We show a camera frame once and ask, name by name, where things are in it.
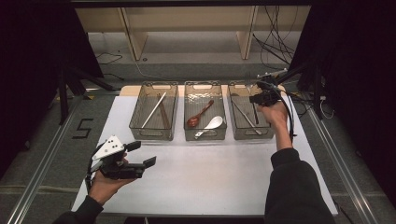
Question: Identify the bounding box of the thin white floor cable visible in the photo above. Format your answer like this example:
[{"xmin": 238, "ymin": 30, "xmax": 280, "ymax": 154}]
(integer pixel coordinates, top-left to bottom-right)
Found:
[{"xmin": 117, "ymin": 49, "xmax": 166, "ymax": 81}]

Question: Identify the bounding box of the right hand-held gripper cable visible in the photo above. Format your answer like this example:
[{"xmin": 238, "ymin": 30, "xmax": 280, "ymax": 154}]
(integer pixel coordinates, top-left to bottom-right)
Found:
[{"xmin": 274, "ymin": 87, "xmax": 298, "ymax": 144}]

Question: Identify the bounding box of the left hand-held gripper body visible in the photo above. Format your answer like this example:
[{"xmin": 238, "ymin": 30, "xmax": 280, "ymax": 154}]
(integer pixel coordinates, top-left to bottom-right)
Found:
[{"xmin": 91, "ymin": 134, "xmax": 148, "ymax": 180}]

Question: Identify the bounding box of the black metal frame bar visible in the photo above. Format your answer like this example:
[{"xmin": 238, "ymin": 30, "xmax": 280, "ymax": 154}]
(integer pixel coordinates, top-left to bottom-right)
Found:
[{"xmin": 69, "ymin": 0, "xmax": 314, "ymax": 7}]

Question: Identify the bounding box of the clear grey plastic bin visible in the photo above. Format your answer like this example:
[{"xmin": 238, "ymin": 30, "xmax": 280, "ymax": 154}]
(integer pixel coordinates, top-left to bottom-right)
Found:
[
  {"xmin": 183, "ymin": 80, "xmax": 228, "ymax": 142},
  {"xmin": 227, "ymin": 81, "xmax": 279, "ymax": 141},
  {"xmin": 128, "ymin": 81, "xmax": 180, "ymax": 142}
]

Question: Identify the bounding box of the silver fork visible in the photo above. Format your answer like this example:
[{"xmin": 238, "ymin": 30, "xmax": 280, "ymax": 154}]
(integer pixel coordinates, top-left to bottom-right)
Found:
[{"xmin": 251, "ymin": 102, "xmax": 260, "ymax": 126}]

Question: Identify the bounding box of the person's left hand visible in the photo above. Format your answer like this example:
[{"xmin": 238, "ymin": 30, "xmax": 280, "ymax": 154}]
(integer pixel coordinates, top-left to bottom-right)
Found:
[{"xmin": 88, "ymin": 173, "xmax": 136, "ymax": 206}]

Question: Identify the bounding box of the thin black floor cable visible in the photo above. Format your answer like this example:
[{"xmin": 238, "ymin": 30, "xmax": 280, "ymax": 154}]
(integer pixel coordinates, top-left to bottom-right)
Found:
[{"xmin": 93, "ymin": 50, "xmax": 125, "ymax": 81}]

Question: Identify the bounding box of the left hand-held gripper cable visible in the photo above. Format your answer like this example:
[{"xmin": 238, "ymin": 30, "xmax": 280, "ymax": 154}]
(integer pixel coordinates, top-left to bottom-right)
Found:
[{"xmin": 84, "ymin": 146, "xmax": 96, "ymax": 194}]

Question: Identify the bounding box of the black curtain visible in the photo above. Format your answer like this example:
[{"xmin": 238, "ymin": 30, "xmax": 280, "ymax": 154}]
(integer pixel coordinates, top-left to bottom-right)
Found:
[
  {"xmin": 288, "ymin": 0, "xmax": 396, "ymax": 200},
  {"xmin": 0, "ymin": 0, "xmax": 104, "ymax": 181}
]

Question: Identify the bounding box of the white plug with cable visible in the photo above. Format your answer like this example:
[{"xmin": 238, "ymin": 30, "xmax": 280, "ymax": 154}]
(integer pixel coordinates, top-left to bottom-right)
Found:
[{"xmin": 318, "ymin": 94, "xmax": 334, "ymax": 119}]

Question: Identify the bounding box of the silver table knife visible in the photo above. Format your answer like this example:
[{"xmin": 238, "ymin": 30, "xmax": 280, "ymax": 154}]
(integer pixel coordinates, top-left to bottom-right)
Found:
[{"xmin": 231, "ymin": 98, "xmax": 263, "ymax": 136}]

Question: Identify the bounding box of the aluminium floor rail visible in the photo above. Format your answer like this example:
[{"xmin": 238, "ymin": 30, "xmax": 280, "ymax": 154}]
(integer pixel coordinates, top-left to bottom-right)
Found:
[
  {"xmin": 306, "ymin": 106, "xmax": 379, "ymax": 224},
  {"xmin": 6, "ymin": 96, "xmax": 85, "ymax": 224}
]

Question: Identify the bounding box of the black metal stand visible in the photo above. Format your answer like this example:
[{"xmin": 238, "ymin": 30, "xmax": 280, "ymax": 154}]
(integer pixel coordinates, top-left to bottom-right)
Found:
[
  {"xmin": 57, "ymin": 66, "xmax": 116, "ymax": 125},
  {"xmin": 276, "ymin": 62, "xmax": 325, "ymax": 120}
]

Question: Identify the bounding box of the brown wooden spoon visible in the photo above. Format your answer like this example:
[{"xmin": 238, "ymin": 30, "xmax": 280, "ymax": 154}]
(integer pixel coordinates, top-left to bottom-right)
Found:
[{"xmin": 186, "ymin": 99, "xmax": 216, "ymax": 129}]

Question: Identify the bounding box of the light wooden desk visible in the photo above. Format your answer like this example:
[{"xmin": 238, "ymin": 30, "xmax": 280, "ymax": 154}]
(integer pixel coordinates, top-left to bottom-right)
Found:
[{"xmin": 74, "ymin": 5, "xmax": 312, "ymax": 62}]

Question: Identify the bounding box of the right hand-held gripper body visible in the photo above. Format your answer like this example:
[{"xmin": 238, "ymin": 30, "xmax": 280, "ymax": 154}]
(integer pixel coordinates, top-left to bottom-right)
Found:
[{"xmin": 255, "ymin": 68, "xmax": 289, "ymax": 107}]

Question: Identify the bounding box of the hand-held gripper cable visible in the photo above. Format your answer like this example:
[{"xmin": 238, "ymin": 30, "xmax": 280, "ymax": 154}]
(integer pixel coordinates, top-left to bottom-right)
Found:
[
  {"xmin": 84, "ymin": 146, "xmax": 96, "ymax": 194},
  {"xmin": 274, "ymin": 87, "xmax": 298, "ymax": 144}
]

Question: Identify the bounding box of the white ceramic spoon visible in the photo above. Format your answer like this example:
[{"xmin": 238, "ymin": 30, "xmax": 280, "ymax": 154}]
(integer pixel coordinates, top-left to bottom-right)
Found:
[{"xmin": 193, "ymin": 115, "xmax": 225, "ymax": 140}]

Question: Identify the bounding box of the bundle of black cables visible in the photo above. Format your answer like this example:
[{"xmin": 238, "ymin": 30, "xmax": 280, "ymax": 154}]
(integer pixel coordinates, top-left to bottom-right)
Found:
[{"xmin": 251, "ymin": 5, "xmax": 300, "ymax": 71}]

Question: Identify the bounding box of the person's right hand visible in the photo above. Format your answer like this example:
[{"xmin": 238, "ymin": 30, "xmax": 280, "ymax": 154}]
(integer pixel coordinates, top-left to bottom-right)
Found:
[{"xmin": 257, "ymin": 101, "xmax": 289, "ymax": 129}]

